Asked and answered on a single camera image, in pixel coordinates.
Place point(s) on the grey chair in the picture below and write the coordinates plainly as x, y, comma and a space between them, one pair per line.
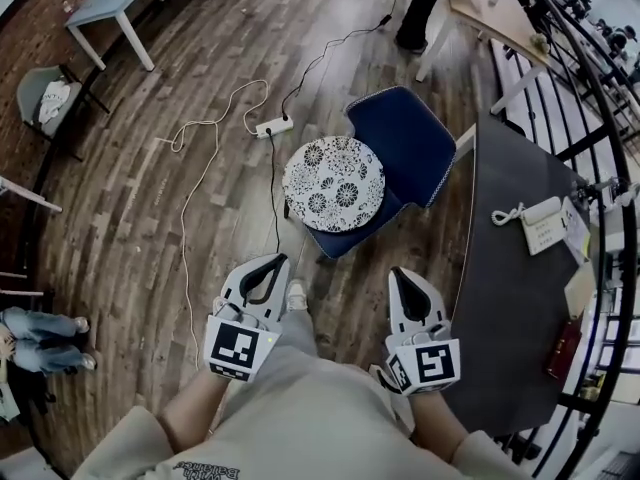
42, 93

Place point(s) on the white power strip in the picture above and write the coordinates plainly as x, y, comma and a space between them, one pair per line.
274, 127

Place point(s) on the round floral cushion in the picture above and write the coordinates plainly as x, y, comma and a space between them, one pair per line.
332, 183

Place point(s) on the dark blue chair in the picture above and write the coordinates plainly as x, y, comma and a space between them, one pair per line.
405, 143

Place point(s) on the white telephone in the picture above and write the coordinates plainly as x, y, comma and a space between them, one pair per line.
542, 225

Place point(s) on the black metal railing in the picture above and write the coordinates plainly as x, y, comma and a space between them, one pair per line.
631, 218

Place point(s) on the white garment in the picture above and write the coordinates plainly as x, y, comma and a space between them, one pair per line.
52, 100

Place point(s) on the light wooden table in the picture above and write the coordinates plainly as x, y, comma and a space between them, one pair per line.
492, 13

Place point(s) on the person's grey trousers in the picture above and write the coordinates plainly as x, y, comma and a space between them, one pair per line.
298, 335

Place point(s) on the dark grey desk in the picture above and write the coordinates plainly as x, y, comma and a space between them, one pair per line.
505, 288

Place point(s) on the light blue table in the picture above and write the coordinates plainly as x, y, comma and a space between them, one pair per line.
112, 3

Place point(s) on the person's white shoe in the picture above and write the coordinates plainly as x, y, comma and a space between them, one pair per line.
297, 295

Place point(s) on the red booklet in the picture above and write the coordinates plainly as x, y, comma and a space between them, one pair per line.
564, 350

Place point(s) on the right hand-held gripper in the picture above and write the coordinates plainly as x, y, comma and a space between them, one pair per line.
430, 360

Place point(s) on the white metal bar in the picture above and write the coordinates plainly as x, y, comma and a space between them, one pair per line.
30, 195

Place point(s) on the person's left forearm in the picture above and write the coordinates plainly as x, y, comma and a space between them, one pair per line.
195, 408

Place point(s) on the beige notebook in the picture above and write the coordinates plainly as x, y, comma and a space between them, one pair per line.
580, 290

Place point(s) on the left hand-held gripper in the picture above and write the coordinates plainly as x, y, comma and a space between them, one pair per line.
235, 348

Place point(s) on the person's beige sweatshirt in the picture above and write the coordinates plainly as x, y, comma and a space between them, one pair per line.
310, 428

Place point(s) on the small green plant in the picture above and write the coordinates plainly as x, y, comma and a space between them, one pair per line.
539, 41

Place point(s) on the person's right forearm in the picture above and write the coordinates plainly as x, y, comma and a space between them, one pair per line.
434, 425

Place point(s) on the white paper card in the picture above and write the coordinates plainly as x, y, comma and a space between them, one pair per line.
577, 235

